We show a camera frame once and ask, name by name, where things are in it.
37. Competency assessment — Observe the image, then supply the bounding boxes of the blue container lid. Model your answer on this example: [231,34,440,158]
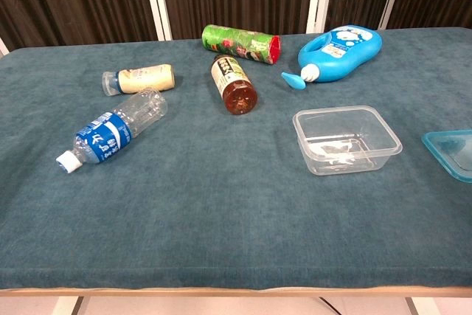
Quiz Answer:
[421,129,472,184]

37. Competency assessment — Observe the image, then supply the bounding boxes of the clear plastic container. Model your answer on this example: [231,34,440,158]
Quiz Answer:
[292,105,403,176]

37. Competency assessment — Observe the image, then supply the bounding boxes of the brown tea bottle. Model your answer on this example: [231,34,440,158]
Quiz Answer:
[210,54,259,116]

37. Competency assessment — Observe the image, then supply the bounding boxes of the teal tablecloth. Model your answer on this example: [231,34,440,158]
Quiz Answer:
[0,27,472,291]

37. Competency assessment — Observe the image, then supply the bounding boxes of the green snack canister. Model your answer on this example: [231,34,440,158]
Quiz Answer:
[201,24,282,66]

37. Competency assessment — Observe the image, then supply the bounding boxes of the cream sauce bottle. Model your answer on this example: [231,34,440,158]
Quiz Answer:
[102,63,176,97]

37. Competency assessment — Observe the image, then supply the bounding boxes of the clear water bottle blue label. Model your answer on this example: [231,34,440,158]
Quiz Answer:
[55,86,169,175]

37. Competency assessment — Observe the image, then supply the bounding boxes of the blue pump detergent bottle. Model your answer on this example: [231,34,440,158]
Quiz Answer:
[281,24,384,90]

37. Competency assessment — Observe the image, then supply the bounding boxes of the wooden table edge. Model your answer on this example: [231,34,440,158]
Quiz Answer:
[0,284,472,298]

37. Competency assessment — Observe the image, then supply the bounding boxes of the white table leg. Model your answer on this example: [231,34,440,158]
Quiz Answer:
[51,296,85,315]
[405,297,440,315]

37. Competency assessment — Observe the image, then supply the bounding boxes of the black floor cable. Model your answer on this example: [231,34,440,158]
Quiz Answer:
[319,297,344,315]

